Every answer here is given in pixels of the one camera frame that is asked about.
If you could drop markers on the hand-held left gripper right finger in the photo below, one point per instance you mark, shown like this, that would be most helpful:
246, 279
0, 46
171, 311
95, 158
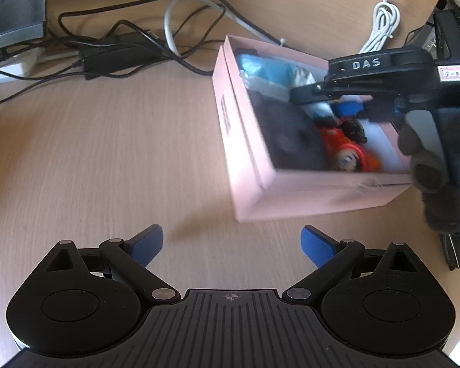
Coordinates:
316, 247

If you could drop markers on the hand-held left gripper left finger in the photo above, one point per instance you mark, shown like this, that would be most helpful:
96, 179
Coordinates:
147, 243

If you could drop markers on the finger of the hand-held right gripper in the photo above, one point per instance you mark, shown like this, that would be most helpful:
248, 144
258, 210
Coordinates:
310, 94
383, 111

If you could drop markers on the blue and white packet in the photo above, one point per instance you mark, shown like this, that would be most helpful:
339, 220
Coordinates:
268, 73

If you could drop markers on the black plush toy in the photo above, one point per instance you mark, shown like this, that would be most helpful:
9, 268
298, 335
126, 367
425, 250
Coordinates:
287, 138

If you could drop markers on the pink cardboard box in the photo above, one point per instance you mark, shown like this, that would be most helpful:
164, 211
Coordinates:
310, 195

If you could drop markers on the wooden desktop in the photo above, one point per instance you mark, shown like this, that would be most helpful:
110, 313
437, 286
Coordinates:
99, 161

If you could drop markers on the person's right hand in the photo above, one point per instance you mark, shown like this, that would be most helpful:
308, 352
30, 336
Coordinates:
431, 188

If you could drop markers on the small black red toy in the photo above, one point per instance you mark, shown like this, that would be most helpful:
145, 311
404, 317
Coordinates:
352, 129

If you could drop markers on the red figure toy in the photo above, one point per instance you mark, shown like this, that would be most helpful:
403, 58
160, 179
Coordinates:
349, 155

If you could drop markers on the black power adapter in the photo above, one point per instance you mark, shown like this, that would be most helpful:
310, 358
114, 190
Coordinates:
119, 53

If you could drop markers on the white power strip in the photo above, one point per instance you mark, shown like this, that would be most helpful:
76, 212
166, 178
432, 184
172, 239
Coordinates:
13, 67

